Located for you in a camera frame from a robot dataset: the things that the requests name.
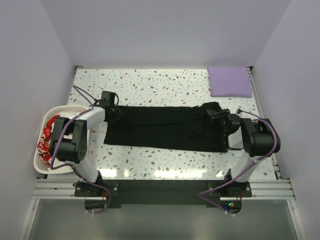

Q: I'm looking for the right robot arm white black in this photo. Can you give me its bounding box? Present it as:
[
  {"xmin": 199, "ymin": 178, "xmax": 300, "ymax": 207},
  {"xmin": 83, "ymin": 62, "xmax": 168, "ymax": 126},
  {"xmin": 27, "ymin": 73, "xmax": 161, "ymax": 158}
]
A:
[{"xmin": 206, "ymin": 109, "xmax": 281, "ymax": 198}]

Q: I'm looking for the black t shirt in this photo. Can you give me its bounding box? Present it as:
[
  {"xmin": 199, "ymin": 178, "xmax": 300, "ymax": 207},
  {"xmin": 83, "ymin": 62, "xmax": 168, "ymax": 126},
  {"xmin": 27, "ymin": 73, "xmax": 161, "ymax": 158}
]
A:
[{"xmin": 103, "ymin": 102, "xmax": 228, "ymax": 153}]

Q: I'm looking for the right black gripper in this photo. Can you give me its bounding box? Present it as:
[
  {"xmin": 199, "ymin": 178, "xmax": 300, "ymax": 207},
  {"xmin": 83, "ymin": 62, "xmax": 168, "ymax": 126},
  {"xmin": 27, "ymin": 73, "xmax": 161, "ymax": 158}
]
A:
[{"xmin": 206, "ymin": 108, "xmax": 230, "ymax": 135}]

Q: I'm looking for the folded purple t shirt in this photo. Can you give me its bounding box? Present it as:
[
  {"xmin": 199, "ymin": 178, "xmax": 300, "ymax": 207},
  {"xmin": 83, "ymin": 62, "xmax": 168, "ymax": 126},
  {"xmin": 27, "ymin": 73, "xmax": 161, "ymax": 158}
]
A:
[{"xmin": 207, "ymin": 66, "xmax": 252, "ymax": 98}]

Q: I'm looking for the white red printed t shirt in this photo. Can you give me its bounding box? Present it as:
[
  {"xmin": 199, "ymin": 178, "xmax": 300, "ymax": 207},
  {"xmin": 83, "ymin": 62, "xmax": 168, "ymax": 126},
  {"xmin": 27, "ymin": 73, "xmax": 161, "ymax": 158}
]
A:
[{"xmin": 37, "ymin": 111, "xmax": 83, "ymax": 172}]

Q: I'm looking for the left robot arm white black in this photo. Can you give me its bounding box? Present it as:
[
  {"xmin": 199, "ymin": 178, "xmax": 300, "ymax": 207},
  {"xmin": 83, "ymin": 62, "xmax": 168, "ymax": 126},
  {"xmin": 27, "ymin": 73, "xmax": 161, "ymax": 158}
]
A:
[{"xmin": 49, "ymin": 91, "xmax": 124, "ymax": 200}]

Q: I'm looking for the aluminium frame rail right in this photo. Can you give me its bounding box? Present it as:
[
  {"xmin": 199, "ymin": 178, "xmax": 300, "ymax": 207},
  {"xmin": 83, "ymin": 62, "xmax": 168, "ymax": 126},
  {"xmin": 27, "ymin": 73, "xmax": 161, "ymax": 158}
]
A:
[{"xmin": 246, "ymin": 66, "xmax": 283, "ymax": 180}]

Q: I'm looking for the white plastic laundry basket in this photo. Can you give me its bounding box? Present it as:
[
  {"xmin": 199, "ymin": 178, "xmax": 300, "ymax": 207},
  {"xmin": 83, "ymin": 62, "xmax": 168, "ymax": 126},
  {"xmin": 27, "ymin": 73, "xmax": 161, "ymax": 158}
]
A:
[{"xmin": 33, "ymin": 104, "xmax": 93, "ymax": 175}]

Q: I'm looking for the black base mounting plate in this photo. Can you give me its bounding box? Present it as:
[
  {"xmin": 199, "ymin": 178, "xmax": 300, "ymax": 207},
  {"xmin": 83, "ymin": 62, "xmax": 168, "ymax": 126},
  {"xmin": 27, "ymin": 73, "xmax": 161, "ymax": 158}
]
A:
[{"xmin": 73, "ymin": 179, "xmax": 253, "ymax": 213}]

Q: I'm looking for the aluminium frame rail front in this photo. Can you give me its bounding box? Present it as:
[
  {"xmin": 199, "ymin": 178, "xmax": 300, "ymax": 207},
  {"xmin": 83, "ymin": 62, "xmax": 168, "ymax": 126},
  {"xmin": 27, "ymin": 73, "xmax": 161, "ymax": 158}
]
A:
[{"xmin": 31, "ymin": 179, "xmax": 295, "ymax": 200}]

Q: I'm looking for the aluminium frame rail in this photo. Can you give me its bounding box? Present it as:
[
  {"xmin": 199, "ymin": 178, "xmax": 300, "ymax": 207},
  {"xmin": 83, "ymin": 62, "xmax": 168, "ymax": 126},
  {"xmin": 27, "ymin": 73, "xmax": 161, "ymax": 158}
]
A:
[
  {"xmin": 31, "ymin": 179, "xmax": 295, "ymax": 200},
  {"xmin": 246, "ymin": 66, "xmax": 283, "ymax": 180}
]

